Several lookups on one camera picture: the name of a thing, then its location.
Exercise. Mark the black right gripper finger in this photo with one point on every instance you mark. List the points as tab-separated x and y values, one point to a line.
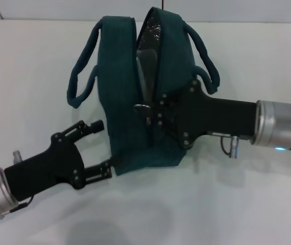
168	104
166	123

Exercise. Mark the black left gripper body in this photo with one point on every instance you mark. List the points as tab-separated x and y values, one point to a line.
46	168

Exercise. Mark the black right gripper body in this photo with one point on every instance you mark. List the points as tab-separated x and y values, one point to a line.
212	114

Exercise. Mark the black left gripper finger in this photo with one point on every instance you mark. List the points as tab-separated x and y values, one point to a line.
84	128
99	172

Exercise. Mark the dark teal fabric bag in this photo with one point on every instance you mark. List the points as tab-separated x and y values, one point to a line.
120	102

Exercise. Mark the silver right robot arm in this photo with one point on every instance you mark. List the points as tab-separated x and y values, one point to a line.
280	125

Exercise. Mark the silver plug stub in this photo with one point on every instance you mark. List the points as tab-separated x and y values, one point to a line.
17	157

